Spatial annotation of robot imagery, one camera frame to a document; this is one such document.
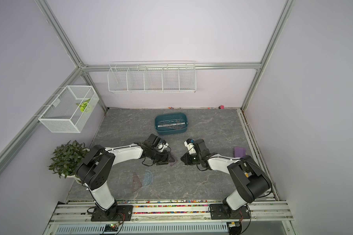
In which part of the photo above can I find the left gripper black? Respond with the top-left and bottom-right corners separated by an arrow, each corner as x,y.
149,148 -> 175,165

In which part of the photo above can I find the pink triangle ruler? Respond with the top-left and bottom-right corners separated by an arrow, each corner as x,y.
168,157 -> 178,166

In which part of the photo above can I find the teal plastic storage box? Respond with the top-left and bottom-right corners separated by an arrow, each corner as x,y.
155,113 -> 188,135

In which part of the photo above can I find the clear straight ruler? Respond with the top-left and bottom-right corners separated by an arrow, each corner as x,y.
157,123 -> 186,129

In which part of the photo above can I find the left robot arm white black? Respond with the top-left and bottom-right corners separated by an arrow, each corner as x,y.
75,143 -> 176,212

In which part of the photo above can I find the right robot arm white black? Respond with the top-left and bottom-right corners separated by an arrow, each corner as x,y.
181,152 -> 272,211

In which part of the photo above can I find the blue protractor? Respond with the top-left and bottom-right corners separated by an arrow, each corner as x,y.
142,170 -> 153,187

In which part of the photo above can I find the white vent grille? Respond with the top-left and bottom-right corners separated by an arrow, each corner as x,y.
54,223 -> 227,235

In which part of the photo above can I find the circuit board right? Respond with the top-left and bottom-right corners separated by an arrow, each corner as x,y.
227,221 -> 242,235

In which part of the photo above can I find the circuit board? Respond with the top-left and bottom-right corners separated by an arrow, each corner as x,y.
227,221 -> 242,235
103,224 -> 118,234

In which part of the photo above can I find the green leaf toy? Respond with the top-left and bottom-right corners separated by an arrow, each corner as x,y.
76,99 -> 91,113

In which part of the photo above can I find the potted green plant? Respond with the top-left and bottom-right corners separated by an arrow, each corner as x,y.
48,141 -> 90,184

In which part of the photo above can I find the circuit board left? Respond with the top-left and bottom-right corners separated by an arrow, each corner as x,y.
103,224 -> 118,234

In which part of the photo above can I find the white mesh basket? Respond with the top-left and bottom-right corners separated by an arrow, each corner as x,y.
38,85 -> 99,133

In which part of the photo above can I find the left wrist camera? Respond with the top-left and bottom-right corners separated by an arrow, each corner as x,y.
145,134 -> 168,152

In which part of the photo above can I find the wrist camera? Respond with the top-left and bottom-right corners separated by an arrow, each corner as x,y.
145,134 -> 168,152
184,139 -> 207,155

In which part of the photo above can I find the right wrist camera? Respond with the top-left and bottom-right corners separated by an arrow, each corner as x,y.
184,139 -> 207,155

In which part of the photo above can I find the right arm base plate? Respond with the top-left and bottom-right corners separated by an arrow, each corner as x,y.
208,204 -> 250,220

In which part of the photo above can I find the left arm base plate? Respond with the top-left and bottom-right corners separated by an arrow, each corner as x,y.
91,205 -> 133,222

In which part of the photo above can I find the white wire wall shelf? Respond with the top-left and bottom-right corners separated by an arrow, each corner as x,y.
107,61 -> 197,93

